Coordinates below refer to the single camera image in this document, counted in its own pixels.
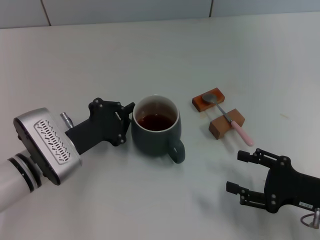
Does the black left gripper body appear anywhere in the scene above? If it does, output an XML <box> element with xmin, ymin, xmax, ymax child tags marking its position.
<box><xmin>64</xmin><ymin>97</ymin><xmax>124</xmax><ymax>155</ymax></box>

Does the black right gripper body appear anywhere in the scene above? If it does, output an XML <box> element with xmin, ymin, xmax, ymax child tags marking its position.
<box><xmin>263</xmin><ymin>155</ymin><xmax>320</xmax><ymax>215</ymax></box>

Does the grey ceramic mug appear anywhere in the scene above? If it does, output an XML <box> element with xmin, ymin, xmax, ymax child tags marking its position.
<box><xmin>130</xmin><ymin>94</ymin><xmax>187</xmax><ymax>165</ymax></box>

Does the pink handled metal spoon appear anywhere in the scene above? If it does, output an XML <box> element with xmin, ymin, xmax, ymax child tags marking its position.
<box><xmin>201</xmin><ymin>93</ymin><xmax>255</xmax><ymax>147</ymax></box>

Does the dark brown coffee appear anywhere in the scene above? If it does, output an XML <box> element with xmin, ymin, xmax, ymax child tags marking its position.
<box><xmin>137</xmin><ymin>113</ymin><xmax>176</xmax><ymax>132</ymax></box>

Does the light arched wooden block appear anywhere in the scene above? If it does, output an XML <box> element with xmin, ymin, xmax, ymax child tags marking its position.
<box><xmin>208</xmin><ymin>108</ymin><xmax>246</xmax><ymax>140</ymax></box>

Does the reddish flat wooden block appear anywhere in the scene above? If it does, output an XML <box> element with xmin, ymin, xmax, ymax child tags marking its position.
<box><xmin>191</xmin><ymin>87</ymin><xmax>227</xmax><ymax>113</ymax></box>

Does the left gripper cable with plug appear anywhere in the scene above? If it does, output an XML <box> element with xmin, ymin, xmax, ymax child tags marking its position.
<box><xmin>59</xmin><ymin>112</ymin><xmax>76</xmax><ymax>130</ymax></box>

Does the gripper cable with plug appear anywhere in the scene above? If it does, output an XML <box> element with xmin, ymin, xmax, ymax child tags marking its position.
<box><xmin>59</xmin><ymin>112</ymin><xmax>76</xmax><ymax>130</ymax></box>
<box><xmin>299</xmin><ymin>206</ymin><xmax>320</xmax><ymax>229</ymax></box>

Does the right gripper cable with plug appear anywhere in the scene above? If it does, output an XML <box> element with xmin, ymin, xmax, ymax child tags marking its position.
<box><xmin>299</xmin><ymin>206</ymin><xmax>320</xmax><ymax>229</ymax></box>

